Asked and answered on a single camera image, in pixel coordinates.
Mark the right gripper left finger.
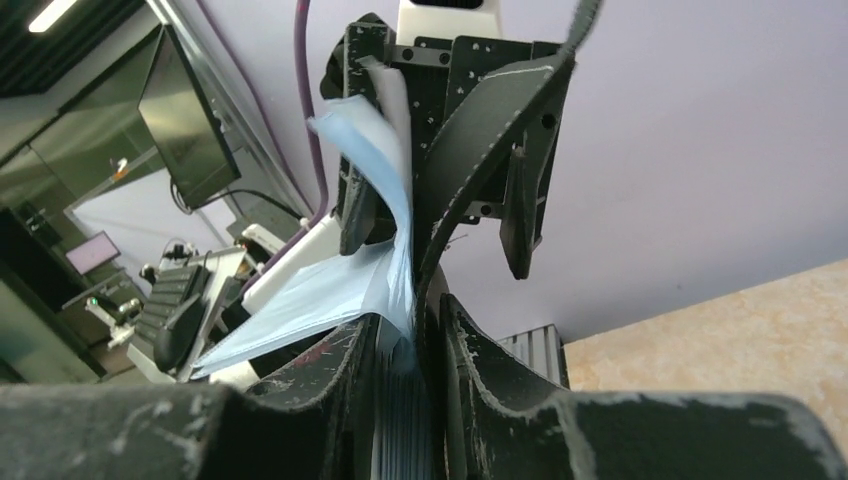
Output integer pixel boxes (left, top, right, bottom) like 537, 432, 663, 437
1, 315, 378, 479

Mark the black leather card holder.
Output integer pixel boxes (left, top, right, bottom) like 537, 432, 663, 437
414, 1, 602, 479

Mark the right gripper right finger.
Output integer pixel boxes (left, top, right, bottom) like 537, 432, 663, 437
440, 294, 847, 479

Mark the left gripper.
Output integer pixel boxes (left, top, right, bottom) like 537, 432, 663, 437
320, 13, 558, 280

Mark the black wall monitor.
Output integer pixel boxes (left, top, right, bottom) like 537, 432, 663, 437
138, 25, 241, 210

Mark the aluminium frame rail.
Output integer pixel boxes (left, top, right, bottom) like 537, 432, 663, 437
498, 324, 570, 389

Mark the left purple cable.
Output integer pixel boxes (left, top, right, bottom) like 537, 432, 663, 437
195, 0, 333, 296

